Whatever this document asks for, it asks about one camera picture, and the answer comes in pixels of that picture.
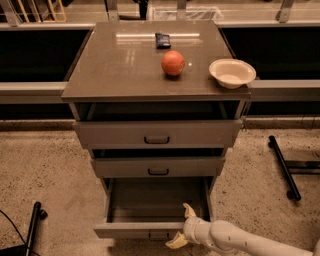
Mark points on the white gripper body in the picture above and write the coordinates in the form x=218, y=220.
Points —
x=191, y=230

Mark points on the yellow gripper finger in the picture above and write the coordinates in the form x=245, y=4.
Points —
x=177, y=242
x=189, y=211

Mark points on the grey bottom drawer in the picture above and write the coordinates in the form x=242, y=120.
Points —
x=152, y=208

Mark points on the grey drawer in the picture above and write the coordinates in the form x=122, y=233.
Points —
x=152, y=208
x=201, y=124
x=182, y=162

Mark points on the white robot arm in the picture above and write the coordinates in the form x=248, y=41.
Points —
x=226, y=239

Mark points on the grey middle drawer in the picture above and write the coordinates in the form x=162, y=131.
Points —
x=182, y=162

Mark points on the grey top drawer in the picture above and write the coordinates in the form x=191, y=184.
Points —
x=201, y=124

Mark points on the grey drawer cabinet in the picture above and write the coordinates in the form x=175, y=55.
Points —
x=121, y=64

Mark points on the black right base leg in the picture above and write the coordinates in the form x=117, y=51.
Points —
x=290, y=168

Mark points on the black base leg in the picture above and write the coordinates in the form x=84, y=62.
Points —
x=290, y=168
x=27, y=246

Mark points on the white bowl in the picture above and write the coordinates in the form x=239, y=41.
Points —
x=232, y=73

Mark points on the red apple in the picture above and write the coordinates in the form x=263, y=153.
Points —
x=172, y=63

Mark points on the black left base leg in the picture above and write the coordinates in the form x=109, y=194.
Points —
x=27, y=246

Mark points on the grey metal railing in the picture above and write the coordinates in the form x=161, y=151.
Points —
x=84, y=13

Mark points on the dark blue snack packet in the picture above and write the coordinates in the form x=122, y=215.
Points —
x=162, y=41

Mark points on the clear plastic bin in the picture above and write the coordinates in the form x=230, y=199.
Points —
x=171, y=13

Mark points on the wooden rack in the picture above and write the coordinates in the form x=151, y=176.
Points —
x=37, y=11

